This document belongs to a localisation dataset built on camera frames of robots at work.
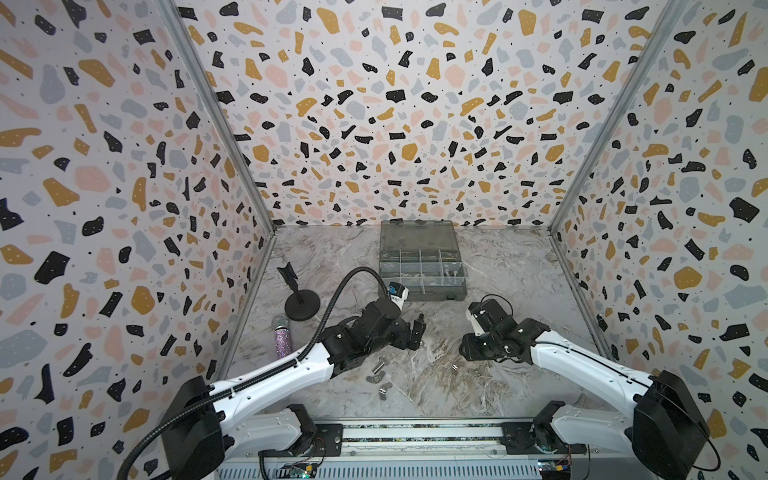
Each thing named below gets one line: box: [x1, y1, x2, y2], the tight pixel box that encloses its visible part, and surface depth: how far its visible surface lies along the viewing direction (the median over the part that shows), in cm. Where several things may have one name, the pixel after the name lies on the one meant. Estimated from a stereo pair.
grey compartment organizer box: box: [379, 219, 468, 301], surface depth 111 cm
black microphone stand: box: [276, 262, 320, 321], surface depth 98 cm
